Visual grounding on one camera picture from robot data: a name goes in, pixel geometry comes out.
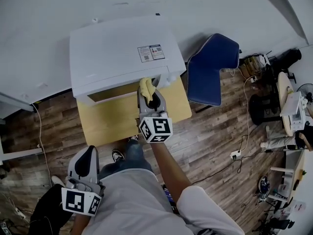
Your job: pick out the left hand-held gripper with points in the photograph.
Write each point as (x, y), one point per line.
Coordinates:
(73, 199)

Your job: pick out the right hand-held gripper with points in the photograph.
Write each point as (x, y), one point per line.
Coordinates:
(159, 128)

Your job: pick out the yellow cloth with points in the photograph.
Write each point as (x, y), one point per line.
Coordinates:
(145, 87)

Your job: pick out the white microwave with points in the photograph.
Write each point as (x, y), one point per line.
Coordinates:
(110, 53)

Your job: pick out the person's left forearm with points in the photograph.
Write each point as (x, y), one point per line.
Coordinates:
(82, 225)

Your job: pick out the person's right forearm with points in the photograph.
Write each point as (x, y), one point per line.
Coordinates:
(168, 168)

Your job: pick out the person's left shoe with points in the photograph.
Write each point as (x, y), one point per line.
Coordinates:
(118, 155)

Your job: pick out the person's shoe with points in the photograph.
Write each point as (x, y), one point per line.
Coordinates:
(133, 138)
(118, 155)

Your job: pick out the person's right shoe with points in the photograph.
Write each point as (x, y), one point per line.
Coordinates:
(133, 138)

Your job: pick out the light wooden side table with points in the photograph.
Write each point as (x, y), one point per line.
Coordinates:
(110, 124)

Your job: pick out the person's blue jeans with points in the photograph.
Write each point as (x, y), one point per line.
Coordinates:
(134, 155)

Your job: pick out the blue chair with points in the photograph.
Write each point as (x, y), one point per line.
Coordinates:
(207, 82)

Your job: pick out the person's white shirt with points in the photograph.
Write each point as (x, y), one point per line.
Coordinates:
(137, 204)

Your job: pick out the white power strip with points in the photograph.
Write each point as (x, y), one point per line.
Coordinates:
(236, 154)
(20, 212)

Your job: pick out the white desk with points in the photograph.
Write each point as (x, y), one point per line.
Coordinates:
(14, 101)

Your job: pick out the cardboard box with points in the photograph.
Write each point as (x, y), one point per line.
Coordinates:
(249, 66)

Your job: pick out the white router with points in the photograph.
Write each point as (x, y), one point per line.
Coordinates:
(265, 60)

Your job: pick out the round wooden table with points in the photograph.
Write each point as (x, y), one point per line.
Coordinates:
(284, 87)

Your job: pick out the dark patterned helmet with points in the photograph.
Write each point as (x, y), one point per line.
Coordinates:
(264, 187)

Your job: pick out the white countertop appliance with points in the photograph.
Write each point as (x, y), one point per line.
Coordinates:
(292, 109)

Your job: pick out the black office chair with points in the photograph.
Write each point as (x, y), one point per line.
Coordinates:
(292, 56)

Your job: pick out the standing fan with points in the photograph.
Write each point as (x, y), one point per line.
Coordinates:
(306, 90)

